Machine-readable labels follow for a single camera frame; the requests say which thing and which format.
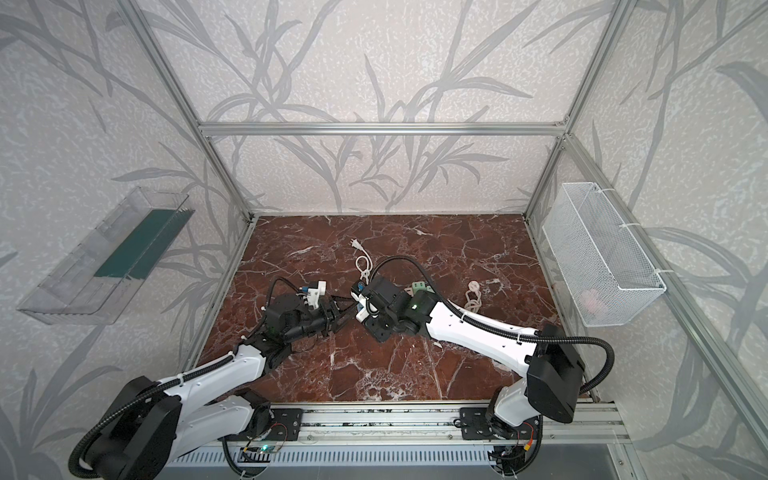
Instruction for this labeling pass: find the green cube adapter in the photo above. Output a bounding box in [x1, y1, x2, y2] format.
[410, 281, 434, 295]

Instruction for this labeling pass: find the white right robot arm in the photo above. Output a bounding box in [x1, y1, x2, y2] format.
[351, 277, 584, 439]

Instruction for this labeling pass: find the aluminium front rail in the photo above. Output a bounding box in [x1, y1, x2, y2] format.
[265, 400, 630, 449]

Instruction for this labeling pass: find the clear plastic wall tray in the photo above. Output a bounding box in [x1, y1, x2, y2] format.
[17, 187, 195, 325]

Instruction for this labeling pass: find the white wire mesh basket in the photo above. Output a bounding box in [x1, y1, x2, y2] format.
[542, 182, 667, 327]

